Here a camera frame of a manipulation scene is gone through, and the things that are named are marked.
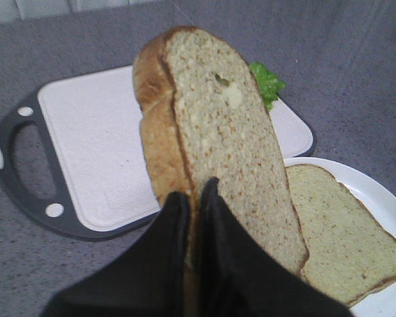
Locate green lettuce leaf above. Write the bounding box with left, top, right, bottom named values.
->
left=249, top=62, right=285, bottom=112

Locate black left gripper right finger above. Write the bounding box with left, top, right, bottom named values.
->
left=200, top=178, right=351, bottom=316

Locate white round plate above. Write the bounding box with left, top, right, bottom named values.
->
left=284, top=157, right=396, bottom=316

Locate white cutting board grey rim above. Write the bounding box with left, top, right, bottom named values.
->
left=0, top=64, right=317, bottom=242

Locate bread slice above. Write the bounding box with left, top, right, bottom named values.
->
left=133, top=26, right=309, bottom=316
left=286, top=164, right=396, bottom=306

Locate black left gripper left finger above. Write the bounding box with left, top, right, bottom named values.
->
left=38, top=192, right=191, bottom=317

